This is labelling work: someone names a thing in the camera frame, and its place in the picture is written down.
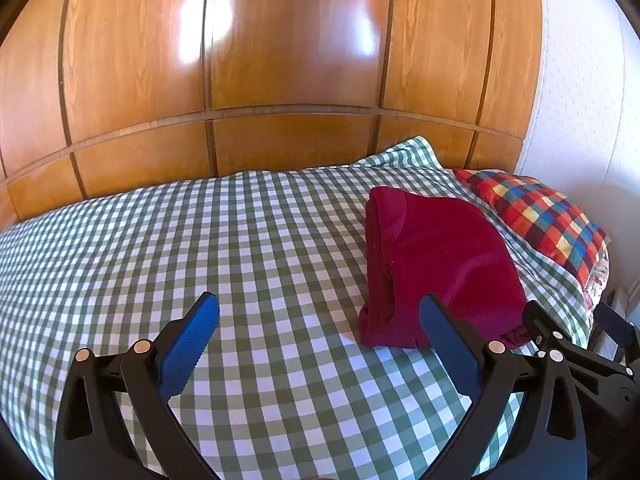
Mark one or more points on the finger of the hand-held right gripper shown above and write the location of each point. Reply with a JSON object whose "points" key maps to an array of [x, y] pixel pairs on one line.
{"points": [[617, 332], [540, 322]]}

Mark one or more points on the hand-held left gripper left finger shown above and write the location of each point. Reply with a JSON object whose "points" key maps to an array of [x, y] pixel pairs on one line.
{"points": [[192, 340]]}

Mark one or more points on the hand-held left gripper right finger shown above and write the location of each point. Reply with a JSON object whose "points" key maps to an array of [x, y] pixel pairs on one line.
{"points": [[450, 345]]}

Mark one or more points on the dark red cloth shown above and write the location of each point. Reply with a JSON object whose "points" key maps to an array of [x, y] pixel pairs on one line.
{"points": [[440, 250]]}

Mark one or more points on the floral cloth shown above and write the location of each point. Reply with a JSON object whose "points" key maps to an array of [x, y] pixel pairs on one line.
{"points": [[597, 280]]}

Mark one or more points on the green checkered bed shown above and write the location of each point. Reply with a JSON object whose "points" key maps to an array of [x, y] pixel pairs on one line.
{"points": [[200, 240]]}

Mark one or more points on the multicoloured checkered pillow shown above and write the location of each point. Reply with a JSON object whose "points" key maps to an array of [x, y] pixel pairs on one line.
{"points": [[540, 210]]}

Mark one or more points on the green checkered pillow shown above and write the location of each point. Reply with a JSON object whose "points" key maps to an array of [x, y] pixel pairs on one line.
{"points": [[415, 152]]}

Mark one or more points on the white padded panel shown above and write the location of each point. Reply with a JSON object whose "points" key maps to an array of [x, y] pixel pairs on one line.
{"points": [[575, 60]]}

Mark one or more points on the wooden wardrobe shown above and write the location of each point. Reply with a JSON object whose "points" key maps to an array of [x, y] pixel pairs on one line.
{"points": [[300, 60]]}

